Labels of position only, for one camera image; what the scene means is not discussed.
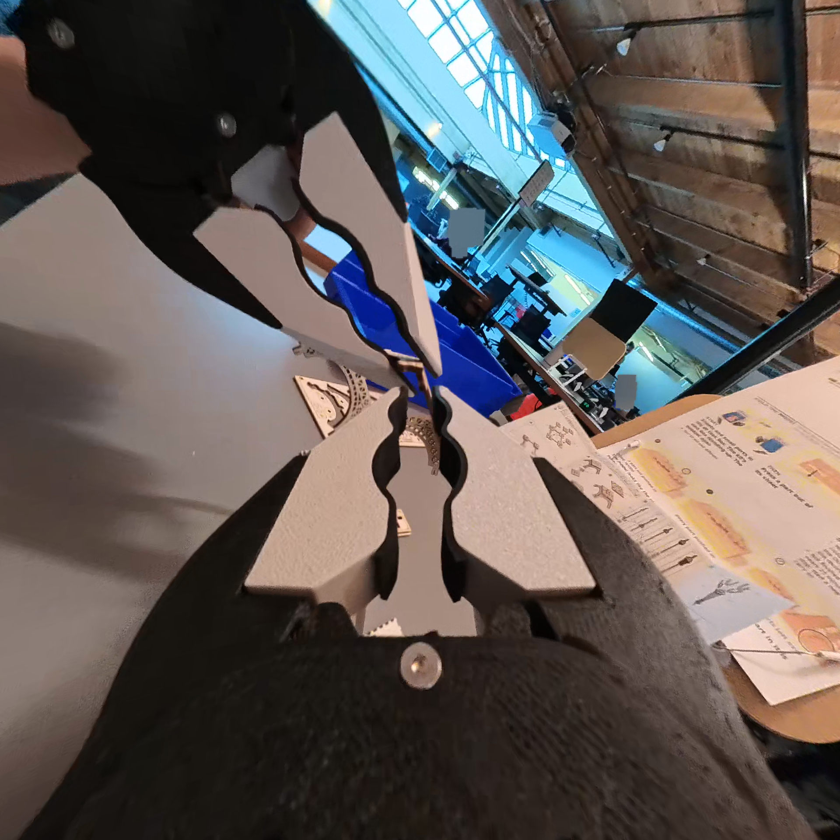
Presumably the skylight window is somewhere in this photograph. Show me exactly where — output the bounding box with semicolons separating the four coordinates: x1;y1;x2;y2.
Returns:
397;0;572;168

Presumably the blue plastic bin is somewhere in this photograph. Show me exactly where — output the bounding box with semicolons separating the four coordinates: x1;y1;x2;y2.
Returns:
325;252;522;419

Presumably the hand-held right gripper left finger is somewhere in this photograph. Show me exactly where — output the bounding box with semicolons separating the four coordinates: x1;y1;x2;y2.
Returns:
244;386;409;618

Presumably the wooden lattice tower arch assembly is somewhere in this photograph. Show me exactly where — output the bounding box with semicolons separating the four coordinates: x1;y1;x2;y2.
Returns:
386;351;444;475

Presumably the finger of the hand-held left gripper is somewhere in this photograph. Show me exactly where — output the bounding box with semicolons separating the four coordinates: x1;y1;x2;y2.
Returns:
292;110;442;379
192;205;413;395

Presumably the ceiling-mounted unit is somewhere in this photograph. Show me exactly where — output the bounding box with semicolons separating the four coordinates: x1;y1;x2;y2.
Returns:
528;108;578;158

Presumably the black steel column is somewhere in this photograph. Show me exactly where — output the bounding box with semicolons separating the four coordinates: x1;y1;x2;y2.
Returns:
777;0;818;290

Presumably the beige board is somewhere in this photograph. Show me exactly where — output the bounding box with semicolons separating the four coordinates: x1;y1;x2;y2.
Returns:
563;318;629;382

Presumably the black board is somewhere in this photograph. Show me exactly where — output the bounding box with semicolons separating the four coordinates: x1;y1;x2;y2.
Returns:
591;279;658;343

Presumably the row of office desks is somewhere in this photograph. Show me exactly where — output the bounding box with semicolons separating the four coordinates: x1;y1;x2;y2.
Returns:
394;131;631;434

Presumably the black steel beam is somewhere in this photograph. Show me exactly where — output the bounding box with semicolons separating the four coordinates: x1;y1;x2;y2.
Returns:
669;276;840;404

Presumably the grey desk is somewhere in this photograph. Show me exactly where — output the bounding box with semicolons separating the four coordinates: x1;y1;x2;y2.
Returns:
0;174;592;840

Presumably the cut-out wooden puzzle sheet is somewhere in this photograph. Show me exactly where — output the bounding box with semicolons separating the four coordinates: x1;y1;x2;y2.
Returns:
293;373;396;439

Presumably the sign board on pole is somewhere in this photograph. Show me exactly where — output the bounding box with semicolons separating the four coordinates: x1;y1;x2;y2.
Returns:
517;159;555;210

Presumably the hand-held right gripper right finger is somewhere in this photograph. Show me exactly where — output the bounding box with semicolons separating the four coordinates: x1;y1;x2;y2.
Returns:
432;386;598;618

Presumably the colour instruction sheet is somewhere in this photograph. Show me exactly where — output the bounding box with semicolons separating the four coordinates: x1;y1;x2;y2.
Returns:
600;357;840;706

